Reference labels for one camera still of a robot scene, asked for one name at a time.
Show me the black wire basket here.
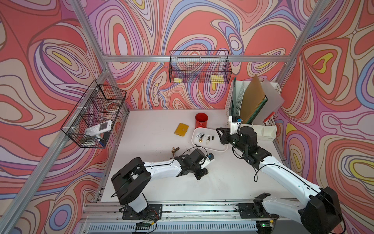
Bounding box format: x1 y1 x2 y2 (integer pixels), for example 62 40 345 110
61 81 127 149
168 49 232 84

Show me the white remote control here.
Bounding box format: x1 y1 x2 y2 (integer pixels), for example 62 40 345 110
84 120 112 137

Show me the white desk file organizer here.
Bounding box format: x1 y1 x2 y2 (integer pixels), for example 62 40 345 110
225 78 284 141

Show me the black wire basket left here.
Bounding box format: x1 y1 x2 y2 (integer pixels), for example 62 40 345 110
61 81 127 149

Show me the yellow wallet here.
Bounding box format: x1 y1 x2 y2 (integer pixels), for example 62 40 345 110
174 123 189 137

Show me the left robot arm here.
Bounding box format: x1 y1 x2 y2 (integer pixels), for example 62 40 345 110
111 146 215 214

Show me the red metal bucket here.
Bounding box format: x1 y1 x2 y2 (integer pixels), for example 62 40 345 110
195 113 208 129

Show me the brown cardboard folder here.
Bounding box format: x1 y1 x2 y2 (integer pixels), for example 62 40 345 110
240 75 267 124

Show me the grey folder sheet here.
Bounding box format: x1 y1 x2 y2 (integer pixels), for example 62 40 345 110
252 80 284 125

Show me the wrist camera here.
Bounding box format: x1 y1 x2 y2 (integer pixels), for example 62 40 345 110
228 116 242 135
202 153 215 168

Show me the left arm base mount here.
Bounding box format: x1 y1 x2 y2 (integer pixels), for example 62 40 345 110
119 204 163 221

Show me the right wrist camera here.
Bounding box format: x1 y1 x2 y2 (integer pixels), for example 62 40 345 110
228 116 242 135

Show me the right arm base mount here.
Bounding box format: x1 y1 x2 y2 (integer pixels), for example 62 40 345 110
235 203 280 220

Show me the white plastic storage box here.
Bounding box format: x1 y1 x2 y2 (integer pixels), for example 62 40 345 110
191 128 228 153

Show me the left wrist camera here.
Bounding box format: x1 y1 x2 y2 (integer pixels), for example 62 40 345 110
202 153 215 168

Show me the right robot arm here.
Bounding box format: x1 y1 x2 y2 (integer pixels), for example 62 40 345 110
216 126 345 234

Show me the black wire basket back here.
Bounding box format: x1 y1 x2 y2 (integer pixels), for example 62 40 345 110
168 49 232 84

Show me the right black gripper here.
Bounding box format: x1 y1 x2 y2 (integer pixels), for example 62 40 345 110
216 127 247 154

